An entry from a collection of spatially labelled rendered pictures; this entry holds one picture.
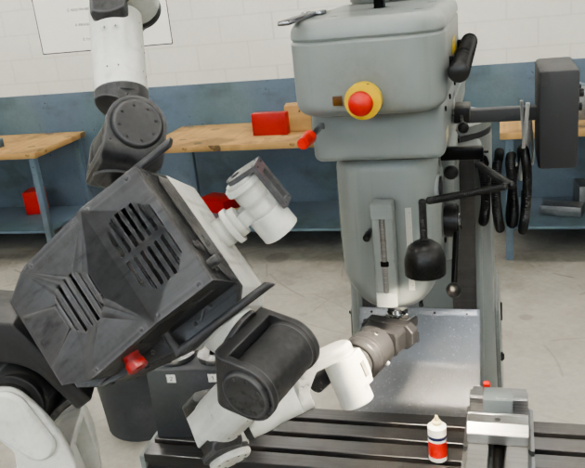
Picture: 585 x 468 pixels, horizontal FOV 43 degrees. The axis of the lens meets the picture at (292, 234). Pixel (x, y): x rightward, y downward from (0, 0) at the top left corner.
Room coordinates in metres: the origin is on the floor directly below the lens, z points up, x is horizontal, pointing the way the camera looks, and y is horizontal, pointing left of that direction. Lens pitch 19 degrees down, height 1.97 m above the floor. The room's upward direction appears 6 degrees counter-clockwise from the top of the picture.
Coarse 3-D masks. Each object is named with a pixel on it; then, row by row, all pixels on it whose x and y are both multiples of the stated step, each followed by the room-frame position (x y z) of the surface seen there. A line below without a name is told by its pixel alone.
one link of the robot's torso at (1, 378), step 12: (0, 372) 1.04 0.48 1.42; (12, 372) 1.05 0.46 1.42; (24, 372) 1.06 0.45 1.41; (36, 372) 1.08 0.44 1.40; (0, 384) 1.04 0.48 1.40; (12, 384) 1.04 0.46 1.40; (24, 384) 1.04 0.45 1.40; (36, 384) 1.06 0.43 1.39; (48, 384) 1.08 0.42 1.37; (36, 396) 1.05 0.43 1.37; (48, 396) 1.06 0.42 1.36; (48, 408) 1.06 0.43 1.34
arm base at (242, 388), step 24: (264, 312) 1.07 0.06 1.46; (240, 336) 1.01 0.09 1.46; (312, 336) 1.04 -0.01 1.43; (216, 360) 0.97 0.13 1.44; (240, 360) 0.96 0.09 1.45; (216, 384) 0.99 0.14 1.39; (240, 384) 0.94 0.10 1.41; (264, 384) 0.93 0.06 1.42; (240, 408) 0.95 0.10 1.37; (264, 408) 0.93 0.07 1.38
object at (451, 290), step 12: (456, 204) 1.43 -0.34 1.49; (444, 216) 1.42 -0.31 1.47; (456, 216) 1.41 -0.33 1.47; (444, 228) 1.41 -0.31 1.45; (456, 228) 1.41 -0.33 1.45; (456, 240) 1.39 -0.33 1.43; (456, 252) 1.36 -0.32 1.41; (456, 264) 1.34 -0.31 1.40; (456, 276) 1.32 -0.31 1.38; (456, 288) 1.28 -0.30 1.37
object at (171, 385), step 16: (192, 352) 1.58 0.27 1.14; (208, 352) 1.58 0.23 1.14; (160, 368) 1.55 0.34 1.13; (176, 368) 1.54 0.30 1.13; (192, 368) 1.53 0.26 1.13; (208, 368) 1.52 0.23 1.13; (160, 384) 1.54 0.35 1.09; (176, 384) 1.53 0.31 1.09; (192, 384) 1.52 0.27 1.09; (208, 384) 1.52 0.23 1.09; (160, 400) 1.54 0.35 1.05; (176, 400) 1.53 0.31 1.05; (160, 416) 1.54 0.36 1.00; (176, 416) 1.53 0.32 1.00; (160, 432) 1.54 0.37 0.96; (176, 432) 1.53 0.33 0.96
